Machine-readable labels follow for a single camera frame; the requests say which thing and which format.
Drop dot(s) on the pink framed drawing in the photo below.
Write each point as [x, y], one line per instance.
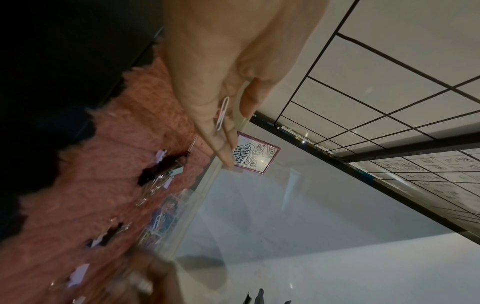
[257, 156]

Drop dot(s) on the transparent storage box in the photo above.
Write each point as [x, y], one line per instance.
[183, 213]

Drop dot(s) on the person's left hand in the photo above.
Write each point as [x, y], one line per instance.
[232, 44]

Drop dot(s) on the pink ribbed mat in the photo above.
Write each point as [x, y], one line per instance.
[75, 193]

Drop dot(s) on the white paper clip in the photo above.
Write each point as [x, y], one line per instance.
[222, 112]

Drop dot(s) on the pile of colourful paper clips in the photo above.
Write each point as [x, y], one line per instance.
[157, 219]

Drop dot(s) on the person's right hand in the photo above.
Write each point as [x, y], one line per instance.
[150, 276]

